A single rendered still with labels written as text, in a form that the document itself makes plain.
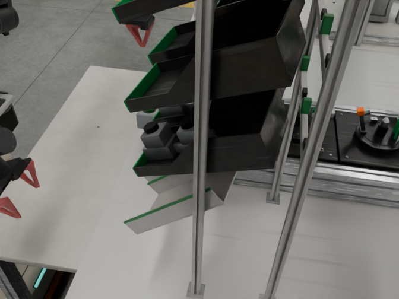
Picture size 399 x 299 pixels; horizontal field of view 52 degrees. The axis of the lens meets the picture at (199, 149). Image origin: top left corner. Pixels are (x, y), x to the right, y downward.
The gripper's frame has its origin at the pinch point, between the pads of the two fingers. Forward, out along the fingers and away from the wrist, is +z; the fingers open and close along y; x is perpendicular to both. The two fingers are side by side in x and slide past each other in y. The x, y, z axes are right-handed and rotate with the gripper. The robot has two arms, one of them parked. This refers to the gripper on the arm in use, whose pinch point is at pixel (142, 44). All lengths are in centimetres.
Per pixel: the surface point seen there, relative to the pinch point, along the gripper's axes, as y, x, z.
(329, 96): -48, -42, -22
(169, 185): -31.1, -14.0, 19.4
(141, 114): 3.2, 3.8, 27.0
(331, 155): -5, -55, 27
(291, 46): -42, -36, -26
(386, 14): 109, -89, 33
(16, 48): 182, 173, 121
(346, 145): 0, -60, 27
